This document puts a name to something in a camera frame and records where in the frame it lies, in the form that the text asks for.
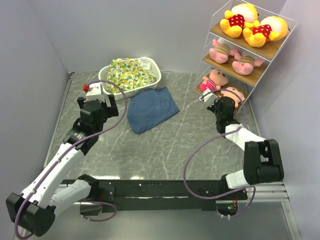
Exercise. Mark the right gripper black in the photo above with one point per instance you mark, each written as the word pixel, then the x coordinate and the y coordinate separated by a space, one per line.
pixel 211 108

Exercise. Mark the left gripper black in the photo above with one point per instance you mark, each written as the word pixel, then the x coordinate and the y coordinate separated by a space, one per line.
pixel 111 111

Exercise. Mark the black-haired doll pink skirt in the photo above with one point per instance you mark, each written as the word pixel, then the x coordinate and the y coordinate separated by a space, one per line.
pixel 215 81

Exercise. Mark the pink pig plush striped shirt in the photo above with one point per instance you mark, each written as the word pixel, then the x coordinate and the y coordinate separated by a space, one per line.
pixel 222 49

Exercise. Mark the yellow bear plush polka dot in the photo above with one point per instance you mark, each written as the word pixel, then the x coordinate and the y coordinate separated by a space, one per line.
pixel 239 17

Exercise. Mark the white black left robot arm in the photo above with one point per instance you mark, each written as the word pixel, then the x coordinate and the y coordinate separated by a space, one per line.
pixel 34 210

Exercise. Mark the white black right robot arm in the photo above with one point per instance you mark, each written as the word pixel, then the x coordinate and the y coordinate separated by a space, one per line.
pixel 262 158

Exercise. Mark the blue checkered cloth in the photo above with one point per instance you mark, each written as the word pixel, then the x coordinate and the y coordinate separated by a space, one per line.
pixel 150 108

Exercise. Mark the white plastic laundry basket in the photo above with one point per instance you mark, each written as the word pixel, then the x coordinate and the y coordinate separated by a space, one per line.
pixel 154 69

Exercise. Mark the lemon print cloth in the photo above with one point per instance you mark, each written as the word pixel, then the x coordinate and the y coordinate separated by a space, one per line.
pixel 130 73

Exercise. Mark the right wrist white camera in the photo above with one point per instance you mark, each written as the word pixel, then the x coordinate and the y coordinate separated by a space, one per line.
pixel 208 97

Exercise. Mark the wrist white camera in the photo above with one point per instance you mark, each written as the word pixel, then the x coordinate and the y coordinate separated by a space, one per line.
pixel 94 92
pixel 208 97

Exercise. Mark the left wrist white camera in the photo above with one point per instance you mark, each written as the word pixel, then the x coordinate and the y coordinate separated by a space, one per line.
pixel 94 92

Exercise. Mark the white wire wooden shelf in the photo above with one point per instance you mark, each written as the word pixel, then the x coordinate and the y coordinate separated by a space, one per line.
pixel 244 83

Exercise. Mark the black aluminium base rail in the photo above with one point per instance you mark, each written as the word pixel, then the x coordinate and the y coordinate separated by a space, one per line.
pixel 151 195

